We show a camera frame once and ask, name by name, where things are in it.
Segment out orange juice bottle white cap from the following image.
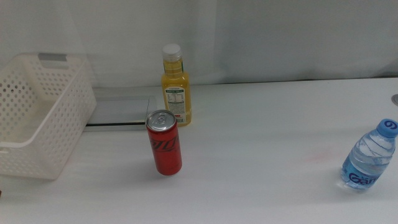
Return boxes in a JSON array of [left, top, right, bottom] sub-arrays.
[[160, 43, 192, 127]]

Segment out red soda can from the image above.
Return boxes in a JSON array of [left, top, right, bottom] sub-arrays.
[[145, 109, 183, 177]]

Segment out clear water bottle blue cap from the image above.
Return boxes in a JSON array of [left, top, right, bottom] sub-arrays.
[[340, 118, 398, 191]]

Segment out white backdrop curtain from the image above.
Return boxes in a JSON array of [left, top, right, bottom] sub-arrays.
[[0, 0, 398, 88]]

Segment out white perforated plastic basket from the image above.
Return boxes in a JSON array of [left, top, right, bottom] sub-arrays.
[[0, 52, 98, 180]]

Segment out silver table cable flap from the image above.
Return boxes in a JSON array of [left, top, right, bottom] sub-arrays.
[[83, 95, 158, 132]]

